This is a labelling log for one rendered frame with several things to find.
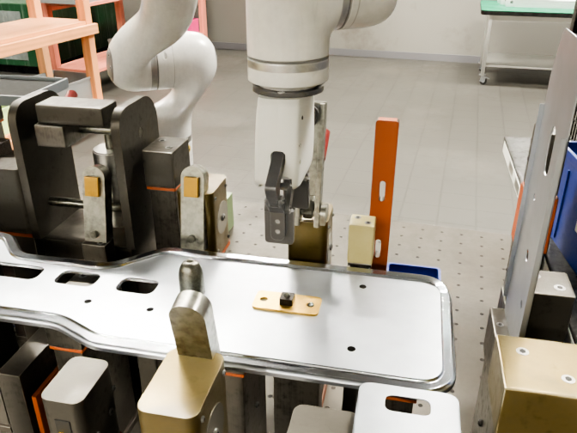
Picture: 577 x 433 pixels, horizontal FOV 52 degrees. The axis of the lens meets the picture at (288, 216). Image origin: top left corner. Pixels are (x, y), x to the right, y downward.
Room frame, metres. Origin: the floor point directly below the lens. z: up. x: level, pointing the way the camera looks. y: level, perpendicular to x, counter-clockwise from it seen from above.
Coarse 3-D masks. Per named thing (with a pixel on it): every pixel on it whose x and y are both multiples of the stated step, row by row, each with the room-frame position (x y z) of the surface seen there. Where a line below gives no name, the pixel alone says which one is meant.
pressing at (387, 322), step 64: (0, 256) 0.74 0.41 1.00; (192, 256) 0.74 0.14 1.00; (0, 320) 0.60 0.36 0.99; (64, 320) 0.59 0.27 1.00; (128, 320) 0.58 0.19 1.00; (256, 320) 0.58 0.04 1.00; (320, 320) 0.58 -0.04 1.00; (384, 320) 0.58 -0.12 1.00; (448, 320) 0.59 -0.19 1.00; (448, 384) 0.48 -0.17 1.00
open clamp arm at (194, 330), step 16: (176, 304) 0.45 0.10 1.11; (192, 304) 0.45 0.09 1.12; (208, 304) 0.46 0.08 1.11; (176, 320) 0.45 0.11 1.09; (192, 320) 0.45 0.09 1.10; (208, 320) 0.45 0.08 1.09; (176, 336) 0.46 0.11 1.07; (192, 336) 0.45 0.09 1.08; (208, 336) 0.45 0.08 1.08; (192, 352) 0.46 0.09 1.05; (208, 352) 0.46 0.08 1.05
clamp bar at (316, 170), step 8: (320, 104) 0.76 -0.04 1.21; (320, 112) 0.76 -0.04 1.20; (320, 120) 0.76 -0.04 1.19; (320, 128) 0.76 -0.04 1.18; (320, 136) 0.76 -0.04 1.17; (320, 144) 0.76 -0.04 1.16; (320, 152) 0.75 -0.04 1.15; (312, 160) 0.76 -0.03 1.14; (320, 160) 0.75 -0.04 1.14; (312, 168) 0.76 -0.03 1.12; (320, 168) 0.75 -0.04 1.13; (312, 176) 0.76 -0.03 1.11; (320, 176) 0.75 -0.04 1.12; (312, 184) 0.76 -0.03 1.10; (320, 184) 0.75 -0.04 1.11; (312, 192) 0.76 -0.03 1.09; (320, 192) 0.75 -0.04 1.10; (320, 200) 0.75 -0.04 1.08; (296, 208) 0.75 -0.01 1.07; (296, 216) 0.75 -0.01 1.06; (296, 224) 0.74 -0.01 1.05
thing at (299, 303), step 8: (256, 296) 0.63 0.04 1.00; (264, 296) 0.63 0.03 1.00; (272, 296) 0.63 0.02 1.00; (280, 296) 0.62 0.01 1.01; (296, 296) 0.63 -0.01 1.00; (304, 296) 0.63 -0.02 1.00; (312, 296) 0.63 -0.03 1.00; (256, 304) 0.61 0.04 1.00; (264, 304) 0.61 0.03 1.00; (272, 304) 0.61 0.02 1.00; (280, 304) 0.61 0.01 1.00; (288, 304) 0.61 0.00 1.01; (296, 304) 0.61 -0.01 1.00; (304, 304) 0.61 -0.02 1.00; (320, 304) 0.61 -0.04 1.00; (288, 312) 0.60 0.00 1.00; (296, 312) 0.60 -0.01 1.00; (304, 312) 0.60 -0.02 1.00; (312, 312) 0.60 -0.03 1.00
